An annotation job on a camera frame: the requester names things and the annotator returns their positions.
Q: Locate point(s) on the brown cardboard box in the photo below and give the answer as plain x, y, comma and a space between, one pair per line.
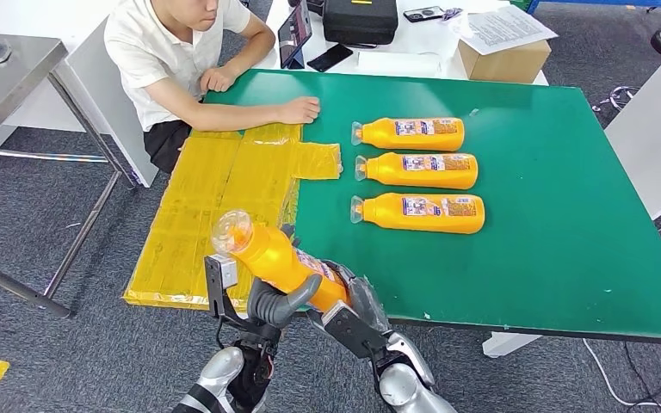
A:
503, 66

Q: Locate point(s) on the green plastic crate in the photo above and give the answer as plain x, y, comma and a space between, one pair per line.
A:
520, 3

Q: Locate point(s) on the tablet in blue stand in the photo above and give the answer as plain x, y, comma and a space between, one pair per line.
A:
294, 33

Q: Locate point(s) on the person's left hand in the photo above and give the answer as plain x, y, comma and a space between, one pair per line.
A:
219, 78

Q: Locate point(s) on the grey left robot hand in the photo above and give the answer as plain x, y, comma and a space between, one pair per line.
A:
276, 305

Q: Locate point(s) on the black smartphone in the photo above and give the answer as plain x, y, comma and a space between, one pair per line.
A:
329, 57

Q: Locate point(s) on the person's right forearm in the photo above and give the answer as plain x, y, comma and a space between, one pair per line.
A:
239, 117

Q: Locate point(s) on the person's right hand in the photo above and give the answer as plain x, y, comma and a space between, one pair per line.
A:
302, 110

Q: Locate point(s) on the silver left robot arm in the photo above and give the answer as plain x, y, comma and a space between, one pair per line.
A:
222, 373

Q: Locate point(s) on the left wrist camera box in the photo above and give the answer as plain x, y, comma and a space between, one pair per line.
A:
229, 272

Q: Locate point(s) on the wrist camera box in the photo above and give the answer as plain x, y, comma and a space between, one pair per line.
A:
229, 272
350, 330

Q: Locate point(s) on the white table panel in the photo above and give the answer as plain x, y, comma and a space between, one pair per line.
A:
655, 142

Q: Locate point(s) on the yellow taped cardboard mat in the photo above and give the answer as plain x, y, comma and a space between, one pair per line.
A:
211, 188

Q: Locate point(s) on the stainless steel table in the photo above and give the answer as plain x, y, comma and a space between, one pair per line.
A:
0, 85

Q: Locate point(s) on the orange plastic bottle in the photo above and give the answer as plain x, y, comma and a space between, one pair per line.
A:
421, 172
268, 256
421, 215
410, 135

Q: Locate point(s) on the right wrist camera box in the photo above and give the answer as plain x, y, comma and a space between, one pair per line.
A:
350, 330

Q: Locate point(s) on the printed paper sheet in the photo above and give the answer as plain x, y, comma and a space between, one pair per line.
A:
503, 28

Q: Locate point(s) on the white table foot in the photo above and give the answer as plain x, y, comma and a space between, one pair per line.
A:
507, 345

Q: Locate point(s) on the black device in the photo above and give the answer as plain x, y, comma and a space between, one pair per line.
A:
315, 6

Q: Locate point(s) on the person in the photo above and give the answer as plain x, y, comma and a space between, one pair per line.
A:
148, 57

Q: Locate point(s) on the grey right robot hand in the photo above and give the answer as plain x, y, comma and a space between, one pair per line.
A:
367, 302

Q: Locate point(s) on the white table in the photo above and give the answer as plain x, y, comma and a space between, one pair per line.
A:
416, 40

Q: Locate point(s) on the black carrying case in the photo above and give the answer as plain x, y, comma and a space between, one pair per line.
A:
359, 21

